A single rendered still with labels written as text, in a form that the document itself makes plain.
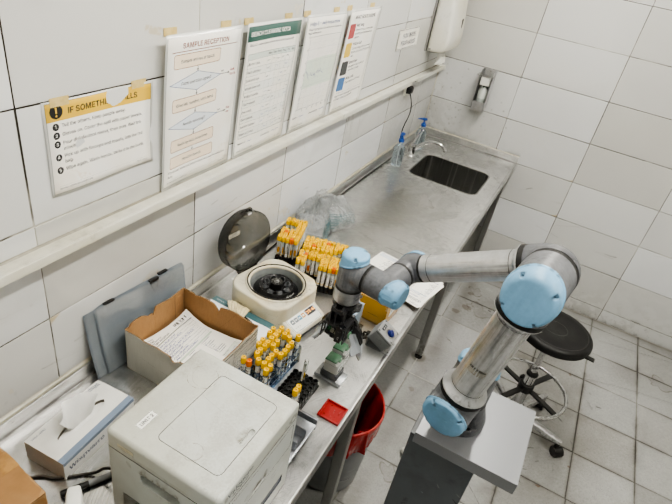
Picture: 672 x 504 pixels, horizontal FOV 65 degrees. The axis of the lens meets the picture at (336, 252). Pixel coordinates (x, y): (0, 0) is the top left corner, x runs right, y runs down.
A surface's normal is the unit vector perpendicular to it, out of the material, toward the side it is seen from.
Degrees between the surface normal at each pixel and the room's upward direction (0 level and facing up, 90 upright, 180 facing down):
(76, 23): 90
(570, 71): 90
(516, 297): 83
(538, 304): 83
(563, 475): 0
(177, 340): 1
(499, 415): 1
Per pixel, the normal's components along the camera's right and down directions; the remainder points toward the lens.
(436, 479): -0.46, 0.42
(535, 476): 0.17, -0.83
